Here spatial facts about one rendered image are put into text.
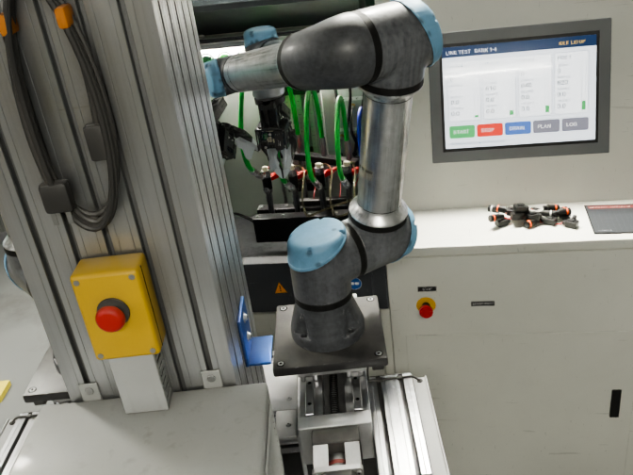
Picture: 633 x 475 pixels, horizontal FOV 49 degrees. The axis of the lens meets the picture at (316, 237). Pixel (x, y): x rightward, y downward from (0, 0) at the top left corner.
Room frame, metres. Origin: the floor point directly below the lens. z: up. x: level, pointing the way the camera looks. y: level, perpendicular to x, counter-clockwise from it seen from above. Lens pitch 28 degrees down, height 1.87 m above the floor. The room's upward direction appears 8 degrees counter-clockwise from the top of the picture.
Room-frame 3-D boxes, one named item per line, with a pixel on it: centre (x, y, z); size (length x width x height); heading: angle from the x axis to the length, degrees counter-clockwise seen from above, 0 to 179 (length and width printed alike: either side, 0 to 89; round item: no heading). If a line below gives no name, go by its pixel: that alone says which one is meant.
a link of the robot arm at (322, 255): (1.17, 0.00, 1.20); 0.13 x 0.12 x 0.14; 118
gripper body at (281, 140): (1.56, 0.06, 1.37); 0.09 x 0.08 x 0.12; 169
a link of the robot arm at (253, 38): (1.56, 0.06, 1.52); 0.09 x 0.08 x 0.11; 28
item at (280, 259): (1.66, 0.17, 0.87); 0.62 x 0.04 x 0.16; 79
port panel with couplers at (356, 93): (2.11, -0.16, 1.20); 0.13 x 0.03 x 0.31; 79
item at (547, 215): (1.61, -0.57, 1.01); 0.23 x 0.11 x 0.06; 79
